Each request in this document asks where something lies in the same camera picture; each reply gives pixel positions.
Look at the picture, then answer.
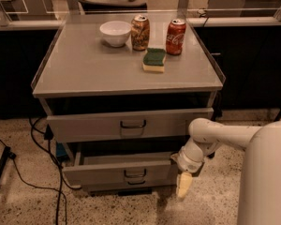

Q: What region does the green yellow sponge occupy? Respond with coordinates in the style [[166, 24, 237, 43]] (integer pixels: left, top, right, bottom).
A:
[[142, 48, 166, 73]]

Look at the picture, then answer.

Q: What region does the tan patterned drink can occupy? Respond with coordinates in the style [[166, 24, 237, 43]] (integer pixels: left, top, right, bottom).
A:
[[131, 14, 150, 51]]

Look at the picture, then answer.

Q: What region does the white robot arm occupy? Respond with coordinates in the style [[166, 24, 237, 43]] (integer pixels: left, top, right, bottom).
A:
[[171, 118, 281, 225]]

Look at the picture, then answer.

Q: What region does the white bowl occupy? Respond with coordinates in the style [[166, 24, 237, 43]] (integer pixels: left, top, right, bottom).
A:
[[99, 21, 131, 47]]

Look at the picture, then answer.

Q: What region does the grey drawer cabinet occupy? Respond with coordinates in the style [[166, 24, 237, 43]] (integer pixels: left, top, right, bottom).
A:
[[31, 13, 227, 197]]

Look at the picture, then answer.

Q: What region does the black floor cable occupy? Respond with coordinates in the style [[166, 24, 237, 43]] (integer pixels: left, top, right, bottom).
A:
[[0, 116, 82, 225]]

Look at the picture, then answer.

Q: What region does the red cola can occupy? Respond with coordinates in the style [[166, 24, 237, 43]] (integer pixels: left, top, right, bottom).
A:
[[166, 19, 186, 55]]

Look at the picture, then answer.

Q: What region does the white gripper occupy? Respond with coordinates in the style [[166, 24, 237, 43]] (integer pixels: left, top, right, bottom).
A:
[[170, 138, 209, 200]]

